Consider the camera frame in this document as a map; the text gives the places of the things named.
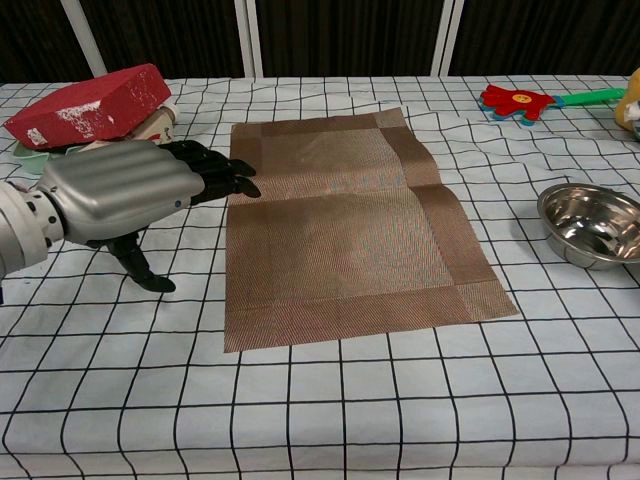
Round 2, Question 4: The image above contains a yellow plush toy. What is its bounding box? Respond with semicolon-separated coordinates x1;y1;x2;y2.
613;67;640;139

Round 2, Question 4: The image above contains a beige labelled drink bottle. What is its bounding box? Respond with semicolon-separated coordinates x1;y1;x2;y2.
82;102;180;151

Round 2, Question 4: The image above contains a stainless steel bowl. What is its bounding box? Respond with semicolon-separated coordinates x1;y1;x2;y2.
537;182;640;271

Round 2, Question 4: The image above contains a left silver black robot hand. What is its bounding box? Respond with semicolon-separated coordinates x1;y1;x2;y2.
38;139;262;294

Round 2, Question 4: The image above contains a brown woven placemat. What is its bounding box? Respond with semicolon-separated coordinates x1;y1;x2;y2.
223;105;520;355

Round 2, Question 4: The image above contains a red hand clapper toy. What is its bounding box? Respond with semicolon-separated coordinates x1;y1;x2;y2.
479;83;629;126

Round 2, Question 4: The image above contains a white black checkered tablecloth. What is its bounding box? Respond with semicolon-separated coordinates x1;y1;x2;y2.
0;74;640;480

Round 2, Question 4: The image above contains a light green plate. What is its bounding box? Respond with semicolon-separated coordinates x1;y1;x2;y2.
12;141;84;176

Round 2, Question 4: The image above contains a white partition post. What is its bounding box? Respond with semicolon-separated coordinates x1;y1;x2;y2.
59;0;108;84
234;0;265;79
429;0;464;77

